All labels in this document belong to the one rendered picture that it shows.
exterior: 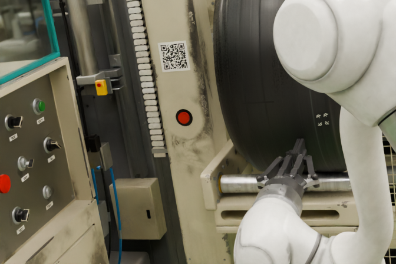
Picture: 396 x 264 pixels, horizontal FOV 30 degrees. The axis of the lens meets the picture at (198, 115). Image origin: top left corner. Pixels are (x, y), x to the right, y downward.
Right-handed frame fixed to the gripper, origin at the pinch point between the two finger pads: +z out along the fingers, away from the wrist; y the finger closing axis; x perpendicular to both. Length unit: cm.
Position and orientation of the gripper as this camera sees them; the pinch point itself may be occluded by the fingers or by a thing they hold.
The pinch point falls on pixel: (298, 151)
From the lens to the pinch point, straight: 160.0
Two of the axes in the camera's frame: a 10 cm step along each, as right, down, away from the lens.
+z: 2.9, -4.2, 8.6
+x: 1.9, 9.0, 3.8
